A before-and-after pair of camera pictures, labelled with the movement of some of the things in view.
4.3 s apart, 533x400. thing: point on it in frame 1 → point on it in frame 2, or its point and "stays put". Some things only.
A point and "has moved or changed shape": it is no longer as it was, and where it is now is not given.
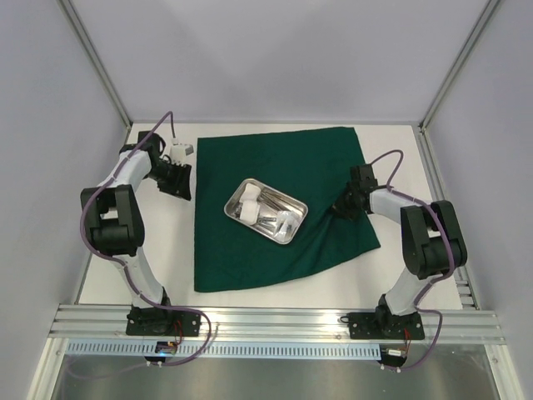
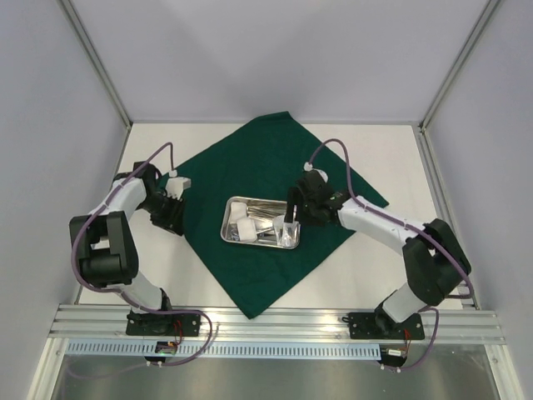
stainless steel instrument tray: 266,209 has moved or changed shape
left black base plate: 162,322 stays put
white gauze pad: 250,212 → 246,229
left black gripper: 180,187 → 173,221
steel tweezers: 276,201 → 255,210
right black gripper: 347,201 → 303,204
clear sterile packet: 287,222 has moved or changed shape
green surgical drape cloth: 312,167 has moved or changed shape
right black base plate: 386,326 stays put
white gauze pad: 251,192 → 237,210
